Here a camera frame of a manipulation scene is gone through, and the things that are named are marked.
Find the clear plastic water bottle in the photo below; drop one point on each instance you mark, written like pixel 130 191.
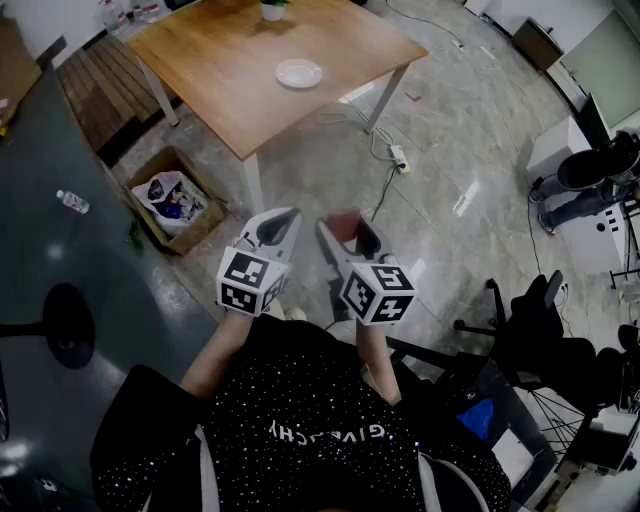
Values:
pixel 73 201

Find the green plant in white pot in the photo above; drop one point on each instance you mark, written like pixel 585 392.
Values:
pixel 273 9

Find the white round plate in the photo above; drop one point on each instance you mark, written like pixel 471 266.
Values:
pixel 298 74

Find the black office chair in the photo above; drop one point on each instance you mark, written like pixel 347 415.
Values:
pixel 535 320

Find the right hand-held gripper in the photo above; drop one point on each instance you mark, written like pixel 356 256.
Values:
pixel 380 295

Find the person's white shoe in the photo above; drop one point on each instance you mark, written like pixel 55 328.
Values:
pixel 296 314

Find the dark wooden slat bench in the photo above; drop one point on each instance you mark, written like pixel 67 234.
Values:
pixel 100 90

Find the large clear water jug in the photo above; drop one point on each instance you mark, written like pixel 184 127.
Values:
pixel 115 15

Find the person's black speckled shirt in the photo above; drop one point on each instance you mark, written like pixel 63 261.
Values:
pixel 300 400

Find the white power strip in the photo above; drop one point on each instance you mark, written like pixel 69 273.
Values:
pixel 400 159

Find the blue cloth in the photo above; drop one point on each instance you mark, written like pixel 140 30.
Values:
pixel 477 417

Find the dark brown low cabinet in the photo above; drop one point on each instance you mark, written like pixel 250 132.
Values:
pixel 537 45

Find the black round stool base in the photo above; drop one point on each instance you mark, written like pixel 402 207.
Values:
pixel 67 325

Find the white cabinet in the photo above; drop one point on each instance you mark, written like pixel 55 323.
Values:
pixel 557 145

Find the flat cardboard sheet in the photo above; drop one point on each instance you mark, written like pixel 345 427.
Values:
pixel 15 80

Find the white plastic bag of rubbish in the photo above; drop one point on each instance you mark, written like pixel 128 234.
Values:
pixel 170 200

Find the person's left forearm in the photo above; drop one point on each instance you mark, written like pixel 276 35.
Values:
pixel 215 360

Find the open cardboard box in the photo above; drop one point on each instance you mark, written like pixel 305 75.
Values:
pixel 197 231

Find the person's right forearm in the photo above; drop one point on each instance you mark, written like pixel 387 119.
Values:
pixel 377 360

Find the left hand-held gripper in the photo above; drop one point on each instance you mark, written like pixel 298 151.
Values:
pixel 245 280

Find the wooden table with white legs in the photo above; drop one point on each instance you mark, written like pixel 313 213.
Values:
pixel 225 65

